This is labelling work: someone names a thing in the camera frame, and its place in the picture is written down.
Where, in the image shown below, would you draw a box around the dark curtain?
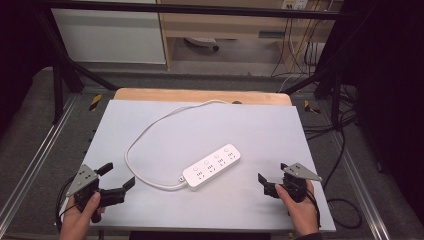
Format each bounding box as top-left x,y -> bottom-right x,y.
0,0 -> 56,134
333,0 -> 424,214

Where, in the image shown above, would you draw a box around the person's right hand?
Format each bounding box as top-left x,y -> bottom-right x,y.
274,179 -> 321,238

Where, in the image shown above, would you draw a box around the hanging background cables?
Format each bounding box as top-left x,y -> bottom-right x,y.
270,9 -> 333,78

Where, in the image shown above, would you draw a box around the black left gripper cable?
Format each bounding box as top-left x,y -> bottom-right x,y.
54,176 -> 78,232

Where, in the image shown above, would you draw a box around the wooden table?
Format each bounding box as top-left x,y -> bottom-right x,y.
113,87 -> 293,107

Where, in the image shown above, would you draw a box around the black metal frame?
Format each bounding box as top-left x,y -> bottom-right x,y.
33,0 -> 359,129

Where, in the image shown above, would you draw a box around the person's left hand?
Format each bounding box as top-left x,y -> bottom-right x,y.
59,191 -> 106,240

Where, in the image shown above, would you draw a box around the white wall socket strip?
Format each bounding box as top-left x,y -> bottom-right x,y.
281,0 -> 310,11

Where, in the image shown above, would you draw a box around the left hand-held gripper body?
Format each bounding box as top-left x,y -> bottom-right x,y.
65,163 -> 127,212

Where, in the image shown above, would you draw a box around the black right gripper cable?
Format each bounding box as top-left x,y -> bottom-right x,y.
305,188 -> 323,231

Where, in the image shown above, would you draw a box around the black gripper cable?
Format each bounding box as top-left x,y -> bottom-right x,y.
54,176 -> 78,232
305,188 -> 323,231

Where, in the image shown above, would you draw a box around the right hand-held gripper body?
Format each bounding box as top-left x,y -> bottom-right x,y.
262,162 -> 324,204

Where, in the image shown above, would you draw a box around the white cabinet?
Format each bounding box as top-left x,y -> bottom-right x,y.
50,7 -> 167,65

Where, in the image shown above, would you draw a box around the black floor cable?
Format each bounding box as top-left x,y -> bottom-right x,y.
304,109 -> 363,230

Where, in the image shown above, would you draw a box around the person's dark sleeve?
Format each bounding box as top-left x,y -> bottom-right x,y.
294,232 -> 325,240

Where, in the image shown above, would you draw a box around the white power strip cable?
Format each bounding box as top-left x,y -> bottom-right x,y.
124,99 -> 234,192

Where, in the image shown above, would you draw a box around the yellow black tape marker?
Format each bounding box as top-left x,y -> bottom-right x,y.
303,99 -> 321,115
88,93 -> 103,112

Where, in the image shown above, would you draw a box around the white power strip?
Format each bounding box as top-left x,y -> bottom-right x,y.
182,143 -> 242,192

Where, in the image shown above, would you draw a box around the aluminium floor rail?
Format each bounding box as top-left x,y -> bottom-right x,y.
318,99 -> 392,240
0,94 -> 80,228

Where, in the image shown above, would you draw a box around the white chair base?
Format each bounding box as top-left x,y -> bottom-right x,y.
184,36 -> 221,52

